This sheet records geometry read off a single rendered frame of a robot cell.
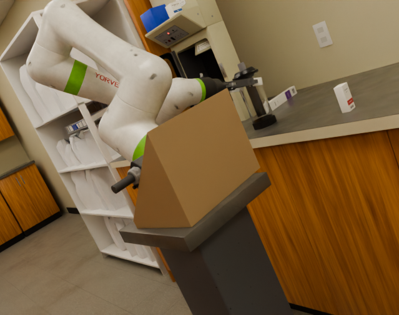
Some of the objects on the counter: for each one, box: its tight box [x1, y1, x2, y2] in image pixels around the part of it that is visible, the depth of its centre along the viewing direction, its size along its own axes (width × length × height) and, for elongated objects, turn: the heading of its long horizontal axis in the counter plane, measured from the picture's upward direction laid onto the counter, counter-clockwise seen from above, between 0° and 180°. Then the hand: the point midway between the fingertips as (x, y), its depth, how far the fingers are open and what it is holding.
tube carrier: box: [232, 68, 273, 123], centre depth 163 cm, size 11×11×21 cm
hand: (248, 84), depth 162 cm, fingers open, 11 cm apart
